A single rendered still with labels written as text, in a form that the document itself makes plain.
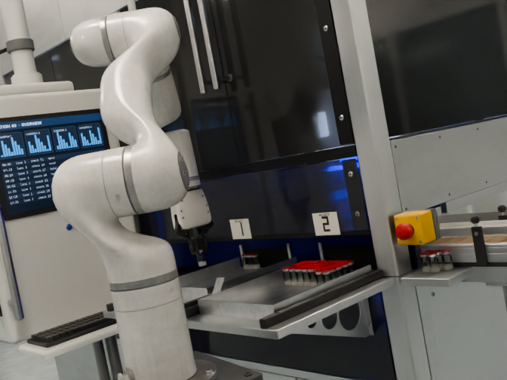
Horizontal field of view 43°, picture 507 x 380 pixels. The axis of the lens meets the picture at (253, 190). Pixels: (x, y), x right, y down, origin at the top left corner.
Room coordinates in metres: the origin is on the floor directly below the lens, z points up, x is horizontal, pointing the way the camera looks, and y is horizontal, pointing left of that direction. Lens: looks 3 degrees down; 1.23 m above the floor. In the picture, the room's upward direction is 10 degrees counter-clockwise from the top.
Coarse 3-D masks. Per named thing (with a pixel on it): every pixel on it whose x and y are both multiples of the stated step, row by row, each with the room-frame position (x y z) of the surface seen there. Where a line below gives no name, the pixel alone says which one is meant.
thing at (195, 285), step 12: (228, 264) 2.02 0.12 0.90; (240, 264) 2.05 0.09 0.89; (276, 264) 1.81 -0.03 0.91; (288, 264) 1.84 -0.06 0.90; (180, 276) 1.89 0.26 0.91; (192, 276) 1.92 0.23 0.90; (204, 276) 1.95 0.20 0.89; (216, 276) 1.97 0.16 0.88; (228, 276) 1.93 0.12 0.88; (240, 276) 1.72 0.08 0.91; (252, 276) 1.74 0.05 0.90; (192, 288) 1.68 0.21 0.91; (204, 288) 1.64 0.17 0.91
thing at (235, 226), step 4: (232, 220) 1.93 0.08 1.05; (236, 220) 1.91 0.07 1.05; (240, 220) 1.90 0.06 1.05; (244, 220) 1.89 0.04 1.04; (232, 224) 1.93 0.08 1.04; (236, 224) 1.92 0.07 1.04; (240, 224) 1.90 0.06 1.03; (244, 224) 1.89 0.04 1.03; (248, 224) 1.88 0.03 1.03; (232, 228) 1.93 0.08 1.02; (236, 228) 1.92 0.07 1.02; (240, 228) 1.91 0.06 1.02; (244, 228) 1.89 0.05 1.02; (248, 228) 1.88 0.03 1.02; (232, 232) 1.93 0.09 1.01; (236, 232) 1.92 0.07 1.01; (240, 232) 1.91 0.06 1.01; (244, 232) 1.89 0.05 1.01; (248, 232) 1.88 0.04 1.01; (232, 236) 1.94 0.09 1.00; (236, 236) 1.92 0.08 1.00; (240, 236) 1.91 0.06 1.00; (244, 236) 1.89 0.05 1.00; (248, 236) 1.88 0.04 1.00
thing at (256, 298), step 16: (272, 272) 1.68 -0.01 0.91; (352, 272) 1.50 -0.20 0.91; (368, 272) 1.54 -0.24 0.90; (240, 288) 1.60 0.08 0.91; (256, 288) 1.64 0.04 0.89; (272, 288) 1.64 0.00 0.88; (288, 288) 1.61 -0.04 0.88; (304, 288) 1.57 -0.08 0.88; (320, 288) 1.42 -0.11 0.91; (208, 304) 1.48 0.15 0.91; (224, 304) 1.44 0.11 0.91; (240, 304) 1.40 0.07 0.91; (256, 304) 1.36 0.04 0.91; (272, 304) 1.47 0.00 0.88; (288, 304) 1.35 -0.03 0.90
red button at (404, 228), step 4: (400, 224) 1.45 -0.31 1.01; (404, 224) 1.44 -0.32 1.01; (408, 224) 1.45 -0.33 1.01; (396, 228) 1.46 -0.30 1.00; (400, 228) 1.45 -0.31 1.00; (404, 228) 1.44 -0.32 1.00; (408, 228) 1.44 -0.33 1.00; (412, 228) 1.44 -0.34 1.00; (396, 232) 1.46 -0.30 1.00; (400, 232) 1.45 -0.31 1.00; (404, 232) 1.44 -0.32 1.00; (408, 232) 1.43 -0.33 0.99; (412, 232) 1.44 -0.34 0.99; (400, 236) 1.45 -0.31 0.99; (404, 236) 1.44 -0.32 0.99; (408, 236) 1.44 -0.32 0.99; (412, 236) 1.45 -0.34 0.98; (404, 240) 1.45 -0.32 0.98
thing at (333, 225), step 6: (312, 216) 1.68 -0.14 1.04; (318, 216) 1.67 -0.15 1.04; (330, 216) 1.64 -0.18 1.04; (336, 216) 1.62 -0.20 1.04; (318, 222) 1.67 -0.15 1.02; (324, 222) 1.66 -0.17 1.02; (330, 222) 1.64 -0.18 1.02; (336, 222) 1.63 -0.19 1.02; (318, 228) 1.67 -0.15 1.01; (330, 228) 1.64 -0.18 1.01; (336, 228) 1.63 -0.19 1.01; (318, 234) 1.68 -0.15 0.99; (324, 234) 1.66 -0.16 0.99; (330, 234) 1.65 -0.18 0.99; (336, 234) 1.63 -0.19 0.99
